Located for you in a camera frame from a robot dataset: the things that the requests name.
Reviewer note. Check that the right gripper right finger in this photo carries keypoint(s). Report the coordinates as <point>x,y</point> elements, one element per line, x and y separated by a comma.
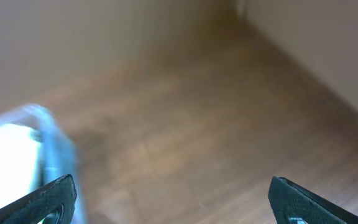
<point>291,203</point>

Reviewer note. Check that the clear plastic storage container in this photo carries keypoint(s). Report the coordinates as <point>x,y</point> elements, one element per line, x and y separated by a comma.
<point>59,152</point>

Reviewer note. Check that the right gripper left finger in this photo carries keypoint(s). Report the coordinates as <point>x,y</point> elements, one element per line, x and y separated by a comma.
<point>52,203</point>

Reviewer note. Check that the cream white cloth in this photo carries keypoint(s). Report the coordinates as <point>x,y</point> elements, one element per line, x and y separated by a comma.
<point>19,162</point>

